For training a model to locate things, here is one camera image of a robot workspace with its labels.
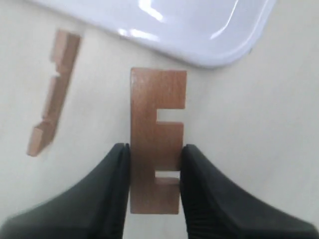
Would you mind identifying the white plastic tray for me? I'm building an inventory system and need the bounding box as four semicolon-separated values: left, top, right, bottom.
35;0;275;68

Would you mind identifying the wooden notched puzzle piece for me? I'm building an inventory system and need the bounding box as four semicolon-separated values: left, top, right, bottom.
27;29;81;157
130;68;187;215

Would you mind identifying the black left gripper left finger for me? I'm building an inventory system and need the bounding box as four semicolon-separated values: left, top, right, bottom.
0;143;130;239

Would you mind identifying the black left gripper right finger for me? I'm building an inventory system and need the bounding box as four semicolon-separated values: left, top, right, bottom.
180;144;319;239

